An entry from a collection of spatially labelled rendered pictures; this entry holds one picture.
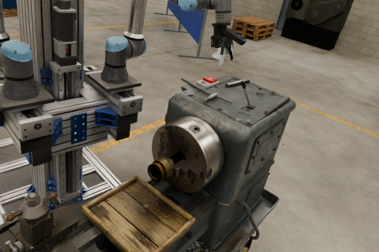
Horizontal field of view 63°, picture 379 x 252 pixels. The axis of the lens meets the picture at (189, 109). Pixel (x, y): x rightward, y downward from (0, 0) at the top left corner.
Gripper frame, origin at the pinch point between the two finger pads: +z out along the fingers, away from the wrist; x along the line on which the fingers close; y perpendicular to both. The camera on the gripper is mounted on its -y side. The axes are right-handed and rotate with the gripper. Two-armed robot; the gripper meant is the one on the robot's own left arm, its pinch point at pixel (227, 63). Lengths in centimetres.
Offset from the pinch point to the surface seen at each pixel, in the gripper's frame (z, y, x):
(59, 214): 34, 24, 89
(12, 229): 37, 35, 100
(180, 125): 17.0, 3.6, 41.7
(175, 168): 31, 1, 51
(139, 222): 51, 11, 65
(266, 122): 22.8, -23.9, 11.6
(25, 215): 24, 20, 102
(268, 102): 20.8, -18.9, -8.6
